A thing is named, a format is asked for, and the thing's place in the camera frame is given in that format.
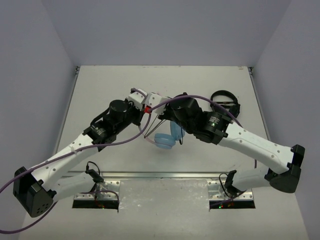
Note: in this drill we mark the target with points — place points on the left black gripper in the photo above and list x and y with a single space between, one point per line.
139 116

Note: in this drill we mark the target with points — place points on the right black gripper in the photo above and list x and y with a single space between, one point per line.
165 114

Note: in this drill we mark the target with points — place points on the pink and blue cat-ear headphones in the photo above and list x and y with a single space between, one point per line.
167 141

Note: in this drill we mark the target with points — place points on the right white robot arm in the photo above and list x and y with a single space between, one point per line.
281 164

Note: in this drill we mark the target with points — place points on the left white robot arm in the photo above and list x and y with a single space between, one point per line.
42 185

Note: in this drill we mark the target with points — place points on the black wrapped headphones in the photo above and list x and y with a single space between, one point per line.
232 104

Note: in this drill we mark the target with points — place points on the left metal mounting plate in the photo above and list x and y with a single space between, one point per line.
105 192

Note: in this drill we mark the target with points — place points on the metal mounting plate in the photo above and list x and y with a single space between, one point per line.
105 192
216 193

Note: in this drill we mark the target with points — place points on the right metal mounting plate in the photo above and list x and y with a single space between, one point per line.
216 193

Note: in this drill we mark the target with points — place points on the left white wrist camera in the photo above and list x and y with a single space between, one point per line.
138 97

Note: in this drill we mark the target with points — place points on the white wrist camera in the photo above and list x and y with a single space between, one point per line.
138 97
152 100

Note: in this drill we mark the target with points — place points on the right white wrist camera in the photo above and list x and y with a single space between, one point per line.
152 100

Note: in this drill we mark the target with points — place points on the aluminium table edge rail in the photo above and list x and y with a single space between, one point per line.
130 175

